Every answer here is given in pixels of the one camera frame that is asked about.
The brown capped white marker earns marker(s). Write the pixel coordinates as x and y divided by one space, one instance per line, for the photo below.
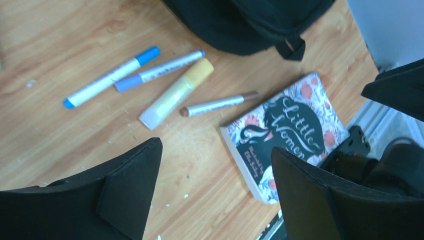
201 108

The yellow glue stick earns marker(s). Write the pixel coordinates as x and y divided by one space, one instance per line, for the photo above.
153 116

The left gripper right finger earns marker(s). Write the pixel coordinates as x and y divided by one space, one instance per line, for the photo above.
318 205

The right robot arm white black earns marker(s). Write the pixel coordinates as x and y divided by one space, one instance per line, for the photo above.
385 147

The black student backpack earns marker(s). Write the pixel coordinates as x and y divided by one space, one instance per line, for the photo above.
246 27

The blue capped white marker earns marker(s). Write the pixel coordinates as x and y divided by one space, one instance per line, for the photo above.
91 90

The Little Women book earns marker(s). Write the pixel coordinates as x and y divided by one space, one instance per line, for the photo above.
299 119

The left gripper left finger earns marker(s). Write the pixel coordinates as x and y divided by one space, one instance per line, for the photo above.
110 201

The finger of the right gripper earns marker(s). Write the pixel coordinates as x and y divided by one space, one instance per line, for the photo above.
401 88

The lilac capped white marker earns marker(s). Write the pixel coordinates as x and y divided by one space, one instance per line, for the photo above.
158 71

